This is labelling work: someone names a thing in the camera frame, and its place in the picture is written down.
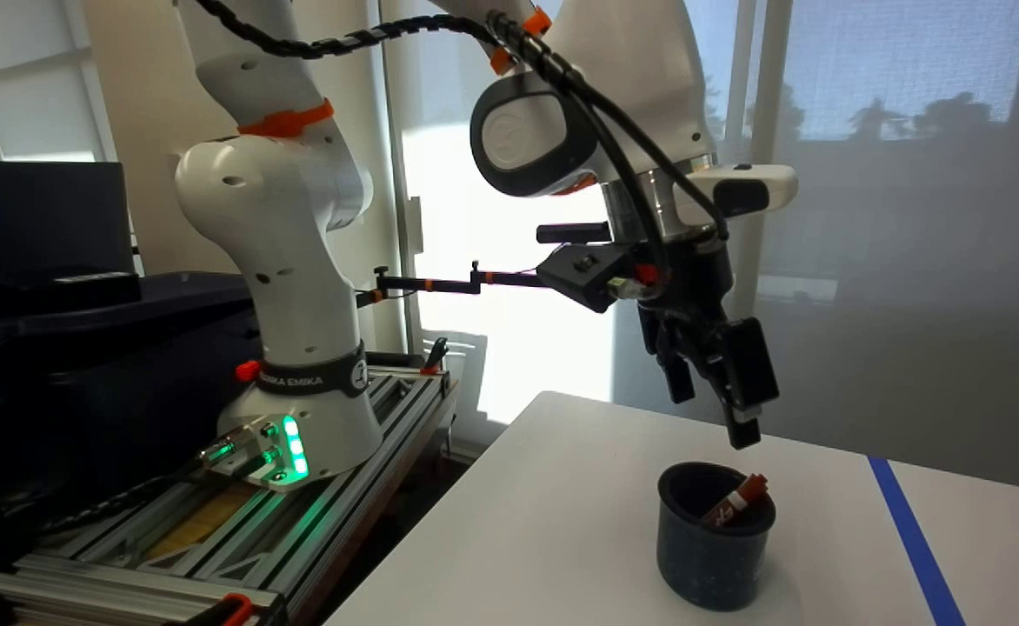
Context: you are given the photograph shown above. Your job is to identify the aluminium extrusion base frame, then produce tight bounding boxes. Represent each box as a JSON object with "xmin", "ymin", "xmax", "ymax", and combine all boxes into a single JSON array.
[{"xmin": 0, "ymin": 345, "xmax": 466, "ymax": 626}]

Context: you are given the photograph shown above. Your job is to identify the blue tape stripe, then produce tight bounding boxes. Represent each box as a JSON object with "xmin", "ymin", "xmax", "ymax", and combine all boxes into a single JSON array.
[{"xmin": 866, "ymin": 451, "xmax": 970, "ymax": 626}]

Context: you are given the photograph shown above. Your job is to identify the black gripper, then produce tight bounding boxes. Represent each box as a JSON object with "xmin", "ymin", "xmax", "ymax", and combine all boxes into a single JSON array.
[{"xmin": 634, "ymin": 231, "xmax": 787, "ymax": 451}]

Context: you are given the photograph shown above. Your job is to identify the dark blue plastic cup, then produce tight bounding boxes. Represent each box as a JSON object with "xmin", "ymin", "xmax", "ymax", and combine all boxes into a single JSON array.
[{"xmin": 654, "ymin": 460, "xmax": 779, "ymax": 615}]

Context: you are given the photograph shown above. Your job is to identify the white window handle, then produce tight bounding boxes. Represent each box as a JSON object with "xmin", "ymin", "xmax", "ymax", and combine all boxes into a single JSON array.
[{"xmin": 402, "ymin": 196, "xmax": 428, "ymax": 257}]

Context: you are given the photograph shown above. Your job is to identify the black desk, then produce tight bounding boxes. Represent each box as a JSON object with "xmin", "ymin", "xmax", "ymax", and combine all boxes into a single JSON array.
[{"xmin": 0, "ymin": 271, "xmax": 269, "ymax": 584}]

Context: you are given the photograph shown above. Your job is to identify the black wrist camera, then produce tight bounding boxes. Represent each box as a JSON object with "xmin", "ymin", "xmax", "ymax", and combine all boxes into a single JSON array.
[{"xmin": 536, "ymin": 240, "xmax": 649, "ymax": 316}]

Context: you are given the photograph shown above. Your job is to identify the black monitor with blue light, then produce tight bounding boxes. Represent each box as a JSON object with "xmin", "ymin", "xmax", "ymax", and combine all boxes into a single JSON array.
[{"xmin": 0, "ymin": 158, "xmax": 144, "ymax": 312}]

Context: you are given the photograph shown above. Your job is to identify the black camera on rod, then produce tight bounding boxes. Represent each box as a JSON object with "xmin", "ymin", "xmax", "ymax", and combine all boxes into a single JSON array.
[{"xmin": 533, "ymin": 218, "xmax": 613, "ymax": 247}]

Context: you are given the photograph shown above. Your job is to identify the black camera mounting rod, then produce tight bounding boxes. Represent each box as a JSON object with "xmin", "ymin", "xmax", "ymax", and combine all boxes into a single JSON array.
[{"xmin": 354, "ymin": 262, "xmax": 558, "ymax": 309}]

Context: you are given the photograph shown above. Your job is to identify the black corrugated cable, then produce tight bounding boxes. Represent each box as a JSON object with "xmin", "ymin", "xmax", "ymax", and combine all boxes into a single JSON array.
[{"xmin": 190, "ymin": 0, "xmax": 729, "ymax": 254}]

